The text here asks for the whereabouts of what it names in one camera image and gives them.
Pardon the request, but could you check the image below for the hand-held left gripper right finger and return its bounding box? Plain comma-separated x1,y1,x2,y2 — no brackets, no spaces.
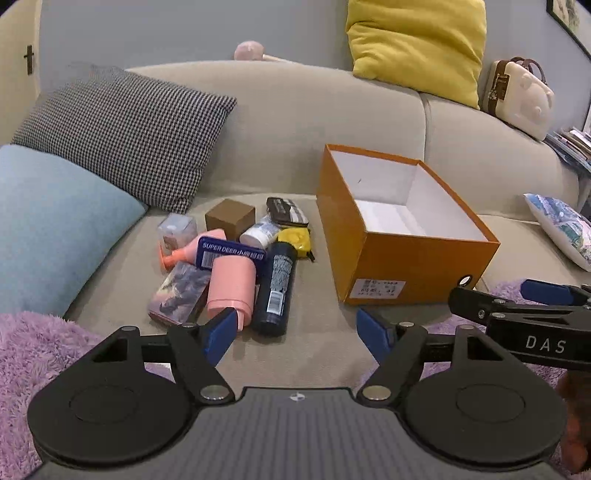
355,307,507,404

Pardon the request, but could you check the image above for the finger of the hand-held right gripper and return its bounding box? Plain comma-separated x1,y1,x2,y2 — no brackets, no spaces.
448,286,588,326
521,279,591,308

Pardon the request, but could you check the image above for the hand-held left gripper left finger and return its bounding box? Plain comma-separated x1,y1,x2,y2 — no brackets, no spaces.
90,307,238,404

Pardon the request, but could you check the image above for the pink cylinder container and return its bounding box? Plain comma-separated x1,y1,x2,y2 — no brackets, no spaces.
206,256,257,329

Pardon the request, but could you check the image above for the dark picture card box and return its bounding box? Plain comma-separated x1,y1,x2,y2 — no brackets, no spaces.
148,262,212,324

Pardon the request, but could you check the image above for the orange cardboard box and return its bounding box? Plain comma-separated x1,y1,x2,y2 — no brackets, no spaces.
316,144,501,305

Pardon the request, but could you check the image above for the pink bottle with orange cap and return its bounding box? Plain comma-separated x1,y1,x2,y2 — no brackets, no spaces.
157,229,227,271

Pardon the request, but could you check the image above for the white blue tissue packet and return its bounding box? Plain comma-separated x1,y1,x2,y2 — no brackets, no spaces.
239,215,282,248

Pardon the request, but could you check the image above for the yellow tape measure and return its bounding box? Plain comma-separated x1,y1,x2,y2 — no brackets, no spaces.
276,226,317,263

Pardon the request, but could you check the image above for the plaid case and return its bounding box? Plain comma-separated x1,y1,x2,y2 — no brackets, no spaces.
266,197,311,228

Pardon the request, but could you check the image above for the person's right hand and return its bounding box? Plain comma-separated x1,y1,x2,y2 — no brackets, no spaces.
556,369,591,474

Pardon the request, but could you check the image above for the blue white printed cushion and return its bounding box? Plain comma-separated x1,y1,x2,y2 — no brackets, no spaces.
523,193,591,272

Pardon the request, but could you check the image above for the dark blue spray can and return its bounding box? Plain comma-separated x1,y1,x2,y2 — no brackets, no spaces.
250,241,297,336

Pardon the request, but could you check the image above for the blue tin box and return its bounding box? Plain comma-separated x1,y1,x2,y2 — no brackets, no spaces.
196,234,269,273

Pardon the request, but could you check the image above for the brown cube box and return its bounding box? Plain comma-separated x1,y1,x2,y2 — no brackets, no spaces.
205,198,256,241

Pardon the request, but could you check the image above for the clear plastic box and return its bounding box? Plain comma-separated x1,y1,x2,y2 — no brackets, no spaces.
157,213,198,254

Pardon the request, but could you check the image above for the stack of books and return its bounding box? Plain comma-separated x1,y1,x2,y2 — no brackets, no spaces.
545,127,591,174

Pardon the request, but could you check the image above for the cream small suitcase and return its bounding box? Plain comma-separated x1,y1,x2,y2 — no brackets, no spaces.
480,56,555,141

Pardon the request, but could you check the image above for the purple fluffy blanket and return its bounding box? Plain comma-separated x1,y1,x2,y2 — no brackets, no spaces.
0,281,571,480

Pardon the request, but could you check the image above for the light blue pillow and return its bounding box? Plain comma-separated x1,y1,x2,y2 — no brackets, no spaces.
0,144,149,319

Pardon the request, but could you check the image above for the houndstooth pillow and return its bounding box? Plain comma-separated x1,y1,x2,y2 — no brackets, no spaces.
11,62,238,215

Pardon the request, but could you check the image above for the beige sofa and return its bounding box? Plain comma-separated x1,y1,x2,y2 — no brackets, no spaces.
60,60,591,335

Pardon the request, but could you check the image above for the yellow pillow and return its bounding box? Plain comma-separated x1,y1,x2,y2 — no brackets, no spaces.
345,0,488,110

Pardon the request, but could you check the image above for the pink plush toy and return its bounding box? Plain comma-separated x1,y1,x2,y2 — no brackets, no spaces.
234,41,296,63

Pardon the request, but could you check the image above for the cream door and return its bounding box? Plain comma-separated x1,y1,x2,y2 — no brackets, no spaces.
0,0,43,139

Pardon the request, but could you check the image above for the black picture frame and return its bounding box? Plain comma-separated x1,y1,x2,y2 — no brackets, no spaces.
546,0,591,47

